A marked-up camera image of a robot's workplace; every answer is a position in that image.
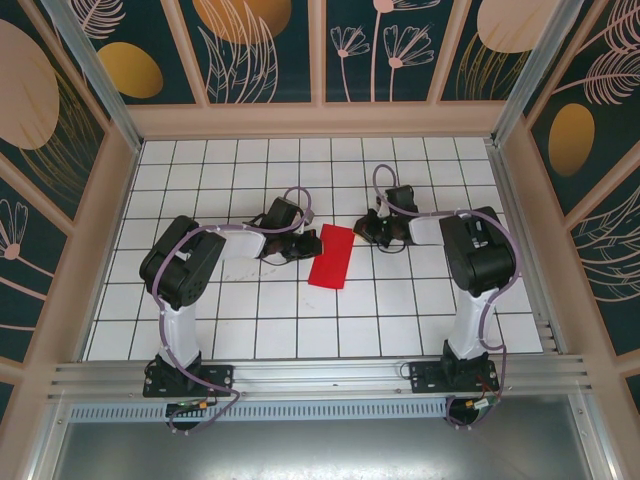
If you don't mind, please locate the aluminium side rail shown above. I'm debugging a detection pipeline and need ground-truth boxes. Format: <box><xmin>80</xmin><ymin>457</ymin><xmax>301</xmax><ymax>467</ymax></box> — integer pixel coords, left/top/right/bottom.
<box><xmin>485</xmin><ymin>139</ymin><xmax>571</xmax><ymax>357</ymax></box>

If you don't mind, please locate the long aluminium mounting rail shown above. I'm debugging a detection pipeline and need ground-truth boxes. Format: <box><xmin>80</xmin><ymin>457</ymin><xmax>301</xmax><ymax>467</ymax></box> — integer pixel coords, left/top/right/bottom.
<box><xmin>47</xmin><ymin>353</ymin><xmax>601</xmax><ymax>401</ymax></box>

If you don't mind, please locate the thin black right gripper wire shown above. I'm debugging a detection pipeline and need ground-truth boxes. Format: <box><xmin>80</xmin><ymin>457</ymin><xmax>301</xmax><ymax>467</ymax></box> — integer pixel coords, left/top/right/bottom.
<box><xmin>372</xmin><ymin>234</ymin><xmax>410</xmax><ymax>252</ymax></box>

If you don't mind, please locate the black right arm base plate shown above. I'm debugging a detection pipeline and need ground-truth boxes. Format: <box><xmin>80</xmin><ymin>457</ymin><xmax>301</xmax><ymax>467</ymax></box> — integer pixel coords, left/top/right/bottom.
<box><xmin>408</xmin><ymin>359</ymin><xmax>499</xmax><ymax>394</ymax></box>

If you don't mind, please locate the grey metal sheet panel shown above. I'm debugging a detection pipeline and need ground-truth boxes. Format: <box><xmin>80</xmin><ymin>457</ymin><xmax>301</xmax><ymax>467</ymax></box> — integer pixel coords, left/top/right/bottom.
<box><xmin>27</xmin><ymin>394</ymin><xmax>614</xmax><ymax>480</ymax></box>

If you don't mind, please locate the small controller circuit board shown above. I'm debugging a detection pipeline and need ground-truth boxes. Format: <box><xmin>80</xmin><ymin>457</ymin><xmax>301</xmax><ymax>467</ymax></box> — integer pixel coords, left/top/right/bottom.
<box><xmin>467</xmin><ymin>394</ymin><xmax>503</xmax><ymax>414</ymax></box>
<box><xmin>166</xmin><ymin>398</ymin><xmax>214</xmax><ymax>415</ymax></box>

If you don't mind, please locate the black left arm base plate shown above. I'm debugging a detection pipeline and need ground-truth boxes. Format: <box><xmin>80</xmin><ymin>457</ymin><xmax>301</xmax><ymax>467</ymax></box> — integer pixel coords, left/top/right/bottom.
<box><xmin>142</xmin><ymin>363</ymin><xmax>235</xmax><ymax>399</ymax></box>

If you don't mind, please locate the thin black left gripper wire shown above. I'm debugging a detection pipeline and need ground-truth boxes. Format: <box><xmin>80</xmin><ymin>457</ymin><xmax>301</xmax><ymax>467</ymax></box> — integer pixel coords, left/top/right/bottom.
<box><xmin>257</xmin><ymin>252</ymin><xmax>296</xmax><ymax>269</ymax></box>

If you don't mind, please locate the red cloth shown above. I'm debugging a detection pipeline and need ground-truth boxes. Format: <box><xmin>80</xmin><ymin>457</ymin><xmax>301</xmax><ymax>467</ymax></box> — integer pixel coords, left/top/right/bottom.
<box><xmin>307</xmin><ymin>223</ymin><xmax>356</xmax><ymax>291</ymax></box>

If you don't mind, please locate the slotted grey cable duct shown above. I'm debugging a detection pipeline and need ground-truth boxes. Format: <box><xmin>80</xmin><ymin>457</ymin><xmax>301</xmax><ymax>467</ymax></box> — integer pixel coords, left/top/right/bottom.
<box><xmin>67</xmin><ymin>399</ymin><xmax>454</xmax><ymax>424</ymax></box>

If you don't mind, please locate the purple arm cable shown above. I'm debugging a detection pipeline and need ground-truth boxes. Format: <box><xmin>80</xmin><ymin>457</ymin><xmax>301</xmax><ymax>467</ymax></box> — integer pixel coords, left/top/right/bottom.
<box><xmin>373</xmin><ymin>164</ymin><xmax>524</xmax><ymax>432</ymax></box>
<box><xmin>152</xmin><ymin>186</ymin><xmax>315</xmax><ymax>435</ymax></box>

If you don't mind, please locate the thin black gripper wire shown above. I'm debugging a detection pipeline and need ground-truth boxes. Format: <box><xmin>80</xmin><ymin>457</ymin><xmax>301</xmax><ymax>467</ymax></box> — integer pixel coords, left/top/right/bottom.
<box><xmin>257</xmin><ymin>252</ymin><xmax>296</xmax><ymax>269</ymax></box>
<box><xmin>372</xmin><ymin>234</ymin><xmax>410</xmax><ymax>252</ymax></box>

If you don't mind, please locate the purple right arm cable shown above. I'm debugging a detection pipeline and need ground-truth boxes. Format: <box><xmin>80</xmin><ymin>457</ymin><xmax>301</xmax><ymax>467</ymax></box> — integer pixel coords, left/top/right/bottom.
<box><xmin>373</xmin><ymin>164</ymin><xmax>524</xmax><ymax>432</ymax></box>

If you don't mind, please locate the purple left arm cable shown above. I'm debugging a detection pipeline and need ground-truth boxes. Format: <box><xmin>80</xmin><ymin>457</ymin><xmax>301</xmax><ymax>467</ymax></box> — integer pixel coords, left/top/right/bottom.
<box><xmin>152</xmin><ymin>186</ymin><xmax>315</xmax><ymax>435</ymax></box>

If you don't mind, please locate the aluminium frame post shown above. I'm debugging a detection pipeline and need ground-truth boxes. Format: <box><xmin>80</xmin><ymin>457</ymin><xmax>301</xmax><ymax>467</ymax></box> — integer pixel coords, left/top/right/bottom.
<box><xmin>39</xmin><ymin>0</ymin><xmax>146</xmax><ymax>154</ymax></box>
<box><xmin>489</xmin><ymin>0</ymin><xmax>596</xmax><ymax>146</ymax></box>

